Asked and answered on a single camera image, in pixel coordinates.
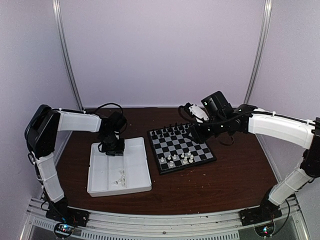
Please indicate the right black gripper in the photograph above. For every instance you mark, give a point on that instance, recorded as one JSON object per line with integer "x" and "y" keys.
{"x": 198, "y": 136}

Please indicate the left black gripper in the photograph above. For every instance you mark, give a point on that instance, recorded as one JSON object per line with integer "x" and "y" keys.
{"x": 119, "y": 150}

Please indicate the white plastic compartment tray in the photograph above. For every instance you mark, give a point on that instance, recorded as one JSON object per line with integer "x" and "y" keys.
{"x": 119, "y": 175}

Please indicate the white chess piece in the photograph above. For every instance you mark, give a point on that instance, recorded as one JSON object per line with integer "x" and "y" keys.
{"x": 185, "y": 160}

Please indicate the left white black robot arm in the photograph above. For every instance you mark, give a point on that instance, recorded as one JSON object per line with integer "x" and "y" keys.
{"x": 41, "y": 136}

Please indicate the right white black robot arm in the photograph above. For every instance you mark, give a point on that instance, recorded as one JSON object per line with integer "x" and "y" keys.
{"x": 295, "y": 138}

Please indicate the black grey chess board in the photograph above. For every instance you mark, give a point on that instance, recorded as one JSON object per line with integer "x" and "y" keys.
{"x": 173, "y": 140}

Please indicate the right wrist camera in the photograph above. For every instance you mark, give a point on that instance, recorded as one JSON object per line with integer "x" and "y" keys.
{"x": 196, "y": 112}

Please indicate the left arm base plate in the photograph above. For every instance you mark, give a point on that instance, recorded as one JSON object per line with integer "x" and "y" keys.
{"x": 74, "y": 217}

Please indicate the front aluminium rail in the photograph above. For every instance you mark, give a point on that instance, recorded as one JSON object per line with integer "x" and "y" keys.
{"x": 223, "y": 225}

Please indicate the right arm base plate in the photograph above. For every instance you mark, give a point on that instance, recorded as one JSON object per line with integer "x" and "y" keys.
{"x": 256, "y": 215}

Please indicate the right aluminium frame post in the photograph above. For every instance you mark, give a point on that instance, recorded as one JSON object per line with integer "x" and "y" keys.
{"x": 264, "y": 30}

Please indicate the aluminium frame post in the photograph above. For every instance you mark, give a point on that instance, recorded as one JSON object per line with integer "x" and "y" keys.
{"x": 66, "y": 57}
{"x": 264, "y": 30}

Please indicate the left aluminium frame post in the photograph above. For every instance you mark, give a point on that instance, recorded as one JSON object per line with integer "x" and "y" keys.
{"x": 66, "y": 57}

